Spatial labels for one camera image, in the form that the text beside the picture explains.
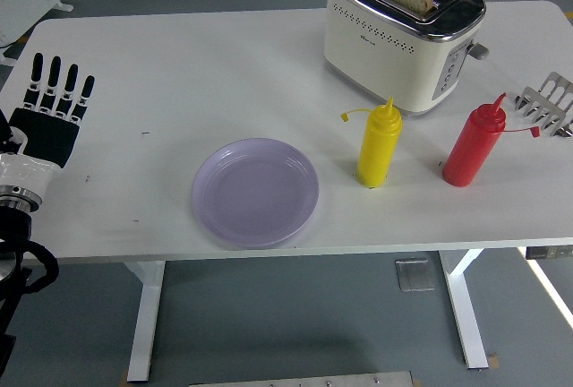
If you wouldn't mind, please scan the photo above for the silver metal toast rack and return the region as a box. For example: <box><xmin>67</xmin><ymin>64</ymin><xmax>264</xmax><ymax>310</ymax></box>
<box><xmin>513</xmin><ymin>71</ymin><xmax>573</xmax><ymax>138</ymax></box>

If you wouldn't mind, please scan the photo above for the white table leg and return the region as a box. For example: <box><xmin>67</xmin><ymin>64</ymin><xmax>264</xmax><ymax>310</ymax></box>
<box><xmin>123</xmin><ymin>260</ymin><xmax>167</xmax><ymax>383</ymax></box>
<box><xmin>437</xmin><ymin>248</ymin><xmax>490</xmax><ymax>370</ymax></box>

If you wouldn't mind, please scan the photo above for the yellow squeeze bottle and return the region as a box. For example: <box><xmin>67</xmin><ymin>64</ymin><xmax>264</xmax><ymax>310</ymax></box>
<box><xmin>340</xmin><ymin>97</ymin><xmax>404</xmax><ymax>189</ymax></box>

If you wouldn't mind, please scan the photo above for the grey metal base plate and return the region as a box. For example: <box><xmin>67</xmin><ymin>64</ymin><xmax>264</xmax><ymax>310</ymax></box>
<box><xmin>188</xmin><ymin>371</ymin><xmax>415</xmax><ymax>387</ymax></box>

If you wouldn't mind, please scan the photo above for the metal floor outlet cover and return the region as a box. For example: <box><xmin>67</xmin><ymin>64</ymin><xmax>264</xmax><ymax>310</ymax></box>
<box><xmin>394</xmin><ymin>257</ymin><xmax>436</xmax><ymax>292</ymax></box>

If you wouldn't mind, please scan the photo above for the cream two-slot toaster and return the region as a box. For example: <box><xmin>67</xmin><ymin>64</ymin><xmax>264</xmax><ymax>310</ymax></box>
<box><xmin>323</xmin><ymin>0</ymin><xmax>490</xmax><ymax>118</ymax></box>

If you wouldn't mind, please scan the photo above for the dark table control panel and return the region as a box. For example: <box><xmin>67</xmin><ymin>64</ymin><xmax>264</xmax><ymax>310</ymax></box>
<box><xmin>526</xmin><ymin>246</ymin><xmax>573</xmax><ymax>261</ymax></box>

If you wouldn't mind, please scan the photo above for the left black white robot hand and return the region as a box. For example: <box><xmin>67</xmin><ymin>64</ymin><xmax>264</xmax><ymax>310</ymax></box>
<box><xmin>0</xmin><ymin>52</ymin><xmax>97</xmax><ymax>196</ymax></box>

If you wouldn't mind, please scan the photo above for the red squeeze bottle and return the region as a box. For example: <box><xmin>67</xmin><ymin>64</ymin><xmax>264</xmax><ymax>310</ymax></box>
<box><xmin>441</xmin><ymin>92</ymin><xmax>542</xmax><ymax>188</ymax></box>

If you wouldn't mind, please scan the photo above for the purple round plate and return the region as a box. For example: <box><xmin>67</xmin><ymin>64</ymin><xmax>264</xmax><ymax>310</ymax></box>
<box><xmin>190</xmin><ymin>136</ymin><xmax>320</xmax><ymax>249</ymax></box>

